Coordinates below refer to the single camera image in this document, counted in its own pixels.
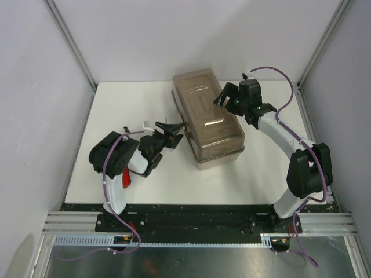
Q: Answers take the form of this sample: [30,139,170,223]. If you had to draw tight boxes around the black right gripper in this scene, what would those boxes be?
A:
[212,83,246,118]

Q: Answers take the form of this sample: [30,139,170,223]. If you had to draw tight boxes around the right aluminium frame post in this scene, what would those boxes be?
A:
[297,0,354,87]

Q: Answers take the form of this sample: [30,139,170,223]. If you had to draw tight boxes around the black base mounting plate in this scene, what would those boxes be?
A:
[59,204,343,241]

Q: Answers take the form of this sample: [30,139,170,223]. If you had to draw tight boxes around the white slotted cable duct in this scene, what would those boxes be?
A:
[53,233,289,248]

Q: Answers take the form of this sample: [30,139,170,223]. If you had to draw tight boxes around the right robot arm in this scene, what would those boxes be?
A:
[165,75,333,232]

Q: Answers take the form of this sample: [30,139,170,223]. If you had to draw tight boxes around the left aluminium frame post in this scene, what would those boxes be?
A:
[43,0,97,92]

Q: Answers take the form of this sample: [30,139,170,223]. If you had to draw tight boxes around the aluminium frame post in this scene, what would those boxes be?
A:
[297,0,354,87]
[43,0,97,92]

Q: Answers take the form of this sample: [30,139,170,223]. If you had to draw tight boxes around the translucent brown plastic toolbox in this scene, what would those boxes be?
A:
[172,68,245,170]

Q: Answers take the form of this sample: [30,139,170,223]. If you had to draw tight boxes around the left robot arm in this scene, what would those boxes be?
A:
[89,128,182,232]

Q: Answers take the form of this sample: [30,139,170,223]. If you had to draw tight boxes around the red handled tool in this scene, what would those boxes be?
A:
[122,168,132,189]

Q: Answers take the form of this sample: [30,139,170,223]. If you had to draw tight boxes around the yellow black handled tool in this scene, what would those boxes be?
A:
[143,153,163,177]

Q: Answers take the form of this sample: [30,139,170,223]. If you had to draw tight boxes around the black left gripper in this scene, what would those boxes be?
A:
[150,122,185,161]

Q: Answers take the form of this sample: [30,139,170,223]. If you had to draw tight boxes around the aluminium front rail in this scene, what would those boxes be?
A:
[42,211,358,236]

